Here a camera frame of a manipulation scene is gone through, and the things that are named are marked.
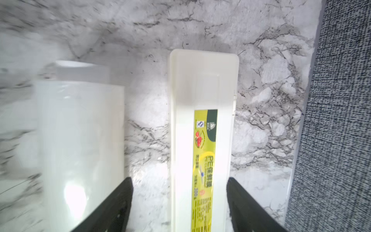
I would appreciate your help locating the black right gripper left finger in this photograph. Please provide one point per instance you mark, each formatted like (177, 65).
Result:
(112, 214)

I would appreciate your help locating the white wrap dispenser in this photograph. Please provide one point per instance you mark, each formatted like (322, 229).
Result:
(203, 93)

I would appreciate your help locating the plastic wrap roll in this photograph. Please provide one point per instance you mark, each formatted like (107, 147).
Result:
(81, 133)

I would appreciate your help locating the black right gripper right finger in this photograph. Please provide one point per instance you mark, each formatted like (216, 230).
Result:
(246, 213)

